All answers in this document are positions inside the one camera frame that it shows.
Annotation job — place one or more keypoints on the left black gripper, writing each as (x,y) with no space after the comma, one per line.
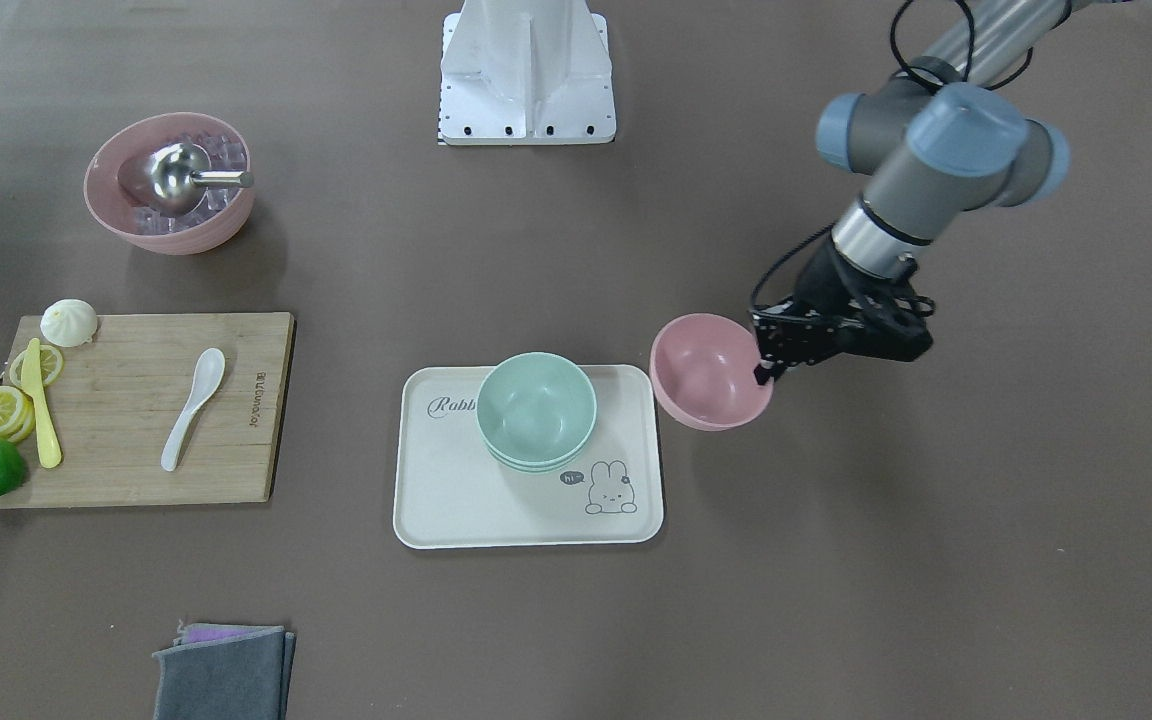
(825,284)

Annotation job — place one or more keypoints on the small pink bowl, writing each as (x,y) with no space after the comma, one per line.
(702,372)

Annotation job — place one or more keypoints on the middle green bowl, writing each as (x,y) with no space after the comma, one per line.
(535,459)

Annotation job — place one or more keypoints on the bottom green bowl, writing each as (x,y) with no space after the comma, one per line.
(535,467)

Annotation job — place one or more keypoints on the white ceramic spoon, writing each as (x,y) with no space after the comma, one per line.
(209,373)

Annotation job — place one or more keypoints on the large pink ice bowl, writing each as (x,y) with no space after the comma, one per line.
(113,209)

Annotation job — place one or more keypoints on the cream rabbit tray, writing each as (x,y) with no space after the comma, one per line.
(451,493)

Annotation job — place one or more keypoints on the clear ice cubes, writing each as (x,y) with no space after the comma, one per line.
(225,153)

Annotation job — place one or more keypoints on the wooden cutting board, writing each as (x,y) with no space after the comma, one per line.
(117,398)

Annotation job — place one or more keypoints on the steel ice scoop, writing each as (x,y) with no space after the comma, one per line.
(174,179)

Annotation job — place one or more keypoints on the grey folded cloth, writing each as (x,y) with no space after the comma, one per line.
(244,677)

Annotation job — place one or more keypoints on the purple cloth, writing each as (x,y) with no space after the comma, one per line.
(206,632)

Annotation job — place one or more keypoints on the white steamed bun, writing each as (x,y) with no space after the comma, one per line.
(69,323)

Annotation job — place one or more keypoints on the yellow plastic knife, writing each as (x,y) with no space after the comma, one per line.
(47,441)

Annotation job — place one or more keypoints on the back lemon slice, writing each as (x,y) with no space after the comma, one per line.
(27,423)

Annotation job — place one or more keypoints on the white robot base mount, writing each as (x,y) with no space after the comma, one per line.
(518,73)

